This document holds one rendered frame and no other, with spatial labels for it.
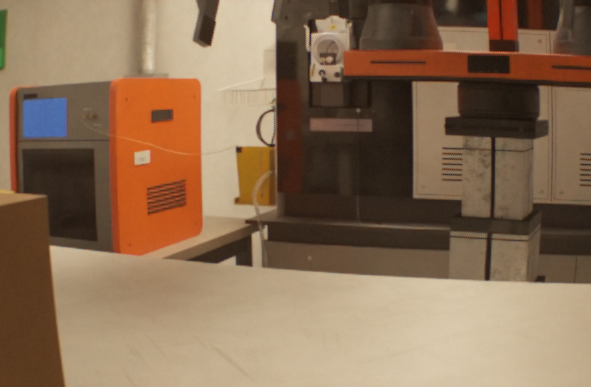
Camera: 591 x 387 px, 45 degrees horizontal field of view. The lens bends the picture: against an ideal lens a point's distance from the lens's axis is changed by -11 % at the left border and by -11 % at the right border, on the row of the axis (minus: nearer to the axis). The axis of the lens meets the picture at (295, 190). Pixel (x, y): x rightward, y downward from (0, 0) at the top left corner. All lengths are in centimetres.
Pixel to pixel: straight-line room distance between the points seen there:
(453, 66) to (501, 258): 32
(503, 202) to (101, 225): 97
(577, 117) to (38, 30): 301
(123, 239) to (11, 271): 162
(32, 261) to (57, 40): 393
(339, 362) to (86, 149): 136
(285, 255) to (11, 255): 201
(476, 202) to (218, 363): 82
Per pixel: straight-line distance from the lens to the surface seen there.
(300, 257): 218
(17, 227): 20
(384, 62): 131
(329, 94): 211
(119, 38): 388
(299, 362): 55
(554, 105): 207
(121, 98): 179
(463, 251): 130
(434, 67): 128
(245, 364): 55
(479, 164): 129
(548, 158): 208
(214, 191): 362
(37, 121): 194
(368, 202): 220
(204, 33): 106
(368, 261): 212
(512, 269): 129
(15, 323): 21
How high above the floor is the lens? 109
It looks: 7 degrees down
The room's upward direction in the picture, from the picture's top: straight up
